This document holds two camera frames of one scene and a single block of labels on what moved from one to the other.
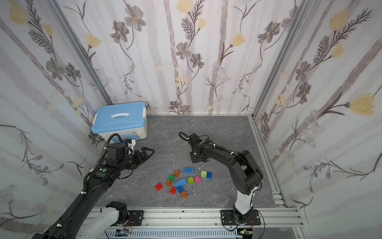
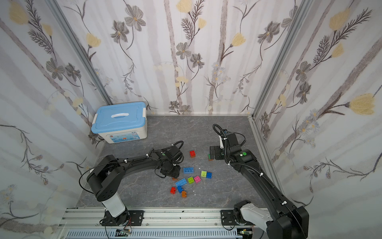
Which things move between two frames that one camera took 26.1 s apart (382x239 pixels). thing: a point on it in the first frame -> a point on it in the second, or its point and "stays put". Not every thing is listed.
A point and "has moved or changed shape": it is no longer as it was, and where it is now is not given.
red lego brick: [158, 186] has moved or changed shape
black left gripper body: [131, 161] -> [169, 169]
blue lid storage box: [123, 120] stays put
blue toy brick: [181, 182] stays put
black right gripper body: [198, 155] -> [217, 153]
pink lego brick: [197, 179] stays put
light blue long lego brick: [188, 170] stays put
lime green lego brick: [190, 179] stays put
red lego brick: [173, 190] stays put
